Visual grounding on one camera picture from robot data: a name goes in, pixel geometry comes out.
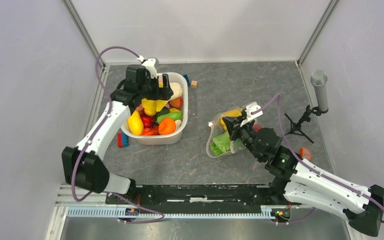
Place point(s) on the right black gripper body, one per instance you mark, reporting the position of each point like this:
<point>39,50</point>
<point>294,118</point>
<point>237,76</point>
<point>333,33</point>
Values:
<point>245,133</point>

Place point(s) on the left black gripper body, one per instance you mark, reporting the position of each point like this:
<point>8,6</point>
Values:
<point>151,90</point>

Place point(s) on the yellow crinkled lettuce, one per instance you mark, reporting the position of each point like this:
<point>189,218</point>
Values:
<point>151,107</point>

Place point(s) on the green napa cabbage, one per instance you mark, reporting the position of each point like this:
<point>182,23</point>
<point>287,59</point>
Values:
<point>222,145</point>

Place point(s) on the clear zip top bag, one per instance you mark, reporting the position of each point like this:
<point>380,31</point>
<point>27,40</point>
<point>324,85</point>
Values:
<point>217,129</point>

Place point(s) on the yellow lemon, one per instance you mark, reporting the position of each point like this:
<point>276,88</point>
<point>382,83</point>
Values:
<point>135,123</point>

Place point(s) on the yellow banana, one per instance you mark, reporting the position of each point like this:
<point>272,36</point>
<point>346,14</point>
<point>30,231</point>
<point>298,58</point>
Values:
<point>231,113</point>

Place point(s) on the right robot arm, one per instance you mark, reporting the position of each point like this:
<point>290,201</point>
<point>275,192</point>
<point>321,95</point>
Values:
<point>297,180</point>

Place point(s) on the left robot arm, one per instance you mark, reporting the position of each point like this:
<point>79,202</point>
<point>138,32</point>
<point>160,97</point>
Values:
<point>83,165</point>

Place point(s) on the dark green avocado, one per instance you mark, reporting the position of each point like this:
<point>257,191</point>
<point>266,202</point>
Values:
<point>163,111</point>

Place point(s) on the light green bitter gourd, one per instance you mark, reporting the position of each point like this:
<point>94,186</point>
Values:
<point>177,115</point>

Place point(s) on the small wooden cube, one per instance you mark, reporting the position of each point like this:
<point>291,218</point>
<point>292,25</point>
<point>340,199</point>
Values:
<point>194,84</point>

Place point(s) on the red apple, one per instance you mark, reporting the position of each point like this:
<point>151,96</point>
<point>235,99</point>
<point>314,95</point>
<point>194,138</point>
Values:
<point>147,121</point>

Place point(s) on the orange bell pepper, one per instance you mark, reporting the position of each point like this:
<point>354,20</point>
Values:
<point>167,126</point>

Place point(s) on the red pepper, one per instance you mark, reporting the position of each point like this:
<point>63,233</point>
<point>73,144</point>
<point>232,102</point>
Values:
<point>151,131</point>

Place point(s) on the white plastic basket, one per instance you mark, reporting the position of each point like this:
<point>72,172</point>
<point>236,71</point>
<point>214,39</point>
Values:
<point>172,138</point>

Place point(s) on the black microphone tripod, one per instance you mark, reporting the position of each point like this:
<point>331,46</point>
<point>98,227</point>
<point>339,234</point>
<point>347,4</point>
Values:
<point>296,127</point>

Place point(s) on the blue red toy block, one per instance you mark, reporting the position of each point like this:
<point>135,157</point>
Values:
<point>122,140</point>

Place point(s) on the orange round object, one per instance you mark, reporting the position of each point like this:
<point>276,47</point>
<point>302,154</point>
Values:
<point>305,153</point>

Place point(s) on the grey microphone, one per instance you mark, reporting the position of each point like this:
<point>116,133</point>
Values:
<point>318,80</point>

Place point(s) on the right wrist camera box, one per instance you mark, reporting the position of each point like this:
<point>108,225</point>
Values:
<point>250,113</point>

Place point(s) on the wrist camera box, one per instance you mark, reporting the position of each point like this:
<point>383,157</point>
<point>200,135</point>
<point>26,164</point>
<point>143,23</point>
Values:
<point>150,64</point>
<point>250,113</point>

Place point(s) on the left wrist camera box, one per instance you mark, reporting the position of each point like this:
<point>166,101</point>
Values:
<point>150,64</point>

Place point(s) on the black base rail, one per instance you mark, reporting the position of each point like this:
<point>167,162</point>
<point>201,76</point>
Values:
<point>206,198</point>

